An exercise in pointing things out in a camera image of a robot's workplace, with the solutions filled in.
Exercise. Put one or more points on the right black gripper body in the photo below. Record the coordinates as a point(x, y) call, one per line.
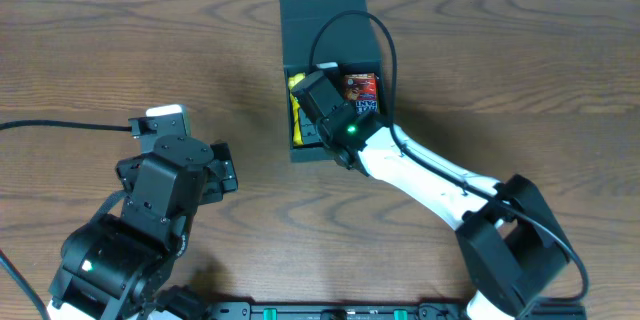
point(307, 123)

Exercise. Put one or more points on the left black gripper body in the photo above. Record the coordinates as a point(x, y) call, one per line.
point(226, 168)

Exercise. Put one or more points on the yellow plastic canister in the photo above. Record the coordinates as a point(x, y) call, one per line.
point(294, 80)

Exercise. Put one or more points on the yellow candy bag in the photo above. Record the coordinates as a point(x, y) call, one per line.
point(297, 136)

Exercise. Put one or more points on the red Hello Panda box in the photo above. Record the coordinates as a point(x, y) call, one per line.
point(361, 91)

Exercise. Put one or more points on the black gift box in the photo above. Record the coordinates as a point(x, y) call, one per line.
point(325, 30)

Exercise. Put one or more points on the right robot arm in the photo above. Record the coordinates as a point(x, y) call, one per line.
point(512, 244)

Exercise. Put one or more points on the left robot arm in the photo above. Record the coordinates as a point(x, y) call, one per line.
point(112, 266)

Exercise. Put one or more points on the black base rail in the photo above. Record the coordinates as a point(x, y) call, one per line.
point(246, 311)

